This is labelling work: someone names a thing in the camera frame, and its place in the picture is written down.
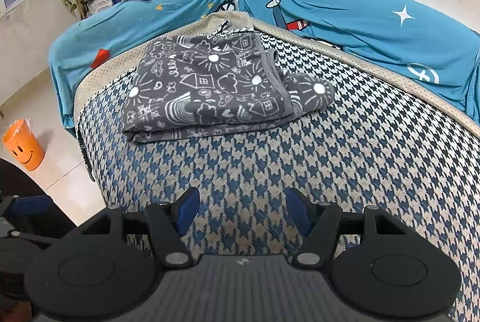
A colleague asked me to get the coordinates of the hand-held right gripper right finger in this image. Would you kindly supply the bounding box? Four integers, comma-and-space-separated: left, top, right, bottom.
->
286, 187, 409, 268

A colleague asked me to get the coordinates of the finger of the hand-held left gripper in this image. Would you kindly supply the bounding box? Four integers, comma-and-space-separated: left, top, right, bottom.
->
0, 194, 53, 219
0, 228, 57, 248

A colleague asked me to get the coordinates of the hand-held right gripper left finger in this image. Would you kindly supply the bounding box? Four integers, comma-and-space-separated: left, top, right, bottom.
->
80, 187, 201, 268

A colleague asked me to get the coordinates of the grey patterned garment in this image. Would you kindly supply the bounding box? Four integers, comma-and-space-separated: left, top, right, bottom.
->
122, 33, 336, 143

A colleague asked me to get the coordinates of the dark rounded object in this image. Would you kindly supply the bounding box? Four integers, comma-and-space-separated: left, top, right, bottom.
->
0, 157, 76, 236

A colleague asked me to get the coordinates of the houndstooth blanket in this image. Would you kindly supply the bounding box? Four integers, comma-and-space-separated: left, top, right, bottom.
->
75, 12, 480, 322

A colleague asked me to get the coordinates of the orange smiley bin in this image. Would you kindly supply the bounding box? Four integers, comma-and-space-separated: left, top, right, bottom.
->
2, 119, 46, 171

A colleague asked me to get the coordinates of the teal printed bed sheet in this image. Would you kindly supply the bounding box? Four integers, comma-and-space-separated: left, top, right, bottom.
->
49, 0, 480, 138

